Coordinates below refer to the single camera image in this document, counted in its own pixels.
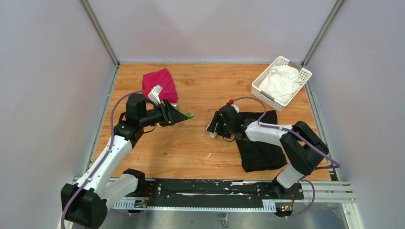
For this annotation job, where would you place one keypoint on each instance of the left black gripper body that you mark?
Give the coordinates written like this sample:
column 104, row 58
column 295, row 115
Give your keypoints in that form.
column 164, row 118

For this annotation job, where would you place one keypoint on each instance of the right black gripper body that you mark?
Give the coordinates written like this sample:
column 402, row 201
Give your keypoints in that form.
column 224, row 129

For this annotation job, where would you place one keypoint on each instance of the green water faucet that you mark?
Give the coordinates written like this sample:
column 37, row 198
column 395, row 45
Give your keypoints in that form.
column 189, row 114

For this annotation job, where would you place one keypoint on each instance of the white pipe fitting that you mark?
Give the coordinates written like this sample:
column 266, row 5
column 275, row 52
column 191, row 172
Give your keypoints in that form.
column 213, row 134

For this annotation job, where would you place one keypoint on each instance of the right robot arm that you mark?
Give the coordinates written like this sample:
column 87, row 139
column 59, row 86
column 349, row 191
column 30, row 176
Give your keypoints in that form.
column 304, row 149

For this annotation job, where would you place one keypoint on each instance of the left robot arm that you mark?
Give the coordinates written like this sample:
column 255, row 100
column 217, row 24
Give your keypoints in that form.
column 88, row 201

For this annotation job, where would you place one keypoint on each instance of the black folded cloth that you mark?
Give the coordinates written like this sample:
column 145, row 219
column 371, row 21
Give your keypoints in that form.
column 259, row 156

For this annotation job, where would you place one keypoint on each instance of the white plastic basket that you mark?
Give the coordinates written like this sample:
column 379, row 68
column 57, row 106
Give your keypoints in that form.
column 305, row 75

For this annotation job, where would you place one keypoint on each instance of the white cloth in basket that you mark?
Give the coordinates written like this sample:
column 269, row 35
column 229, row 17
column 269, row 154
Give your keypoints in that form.
column 281, row 83

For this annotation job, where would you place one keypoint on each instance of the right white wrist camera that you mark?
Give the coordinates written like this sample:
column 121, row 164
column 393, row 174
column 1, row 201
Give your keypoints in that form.
column 232, row 104

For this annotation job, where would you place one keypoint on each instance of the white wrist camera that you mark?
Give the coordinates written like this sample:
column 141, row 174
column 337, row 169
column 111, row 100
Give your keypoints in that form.
column 232, row 104
column 154, row 94

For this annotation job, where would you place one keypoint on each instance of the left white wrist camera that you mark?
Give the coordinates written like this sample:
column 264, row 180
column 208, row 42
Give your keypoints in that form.
column 154, row 94

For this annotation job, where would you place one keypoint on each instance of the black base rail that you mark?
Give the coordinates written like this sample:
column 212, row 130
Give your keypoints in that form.
column 210, row 194

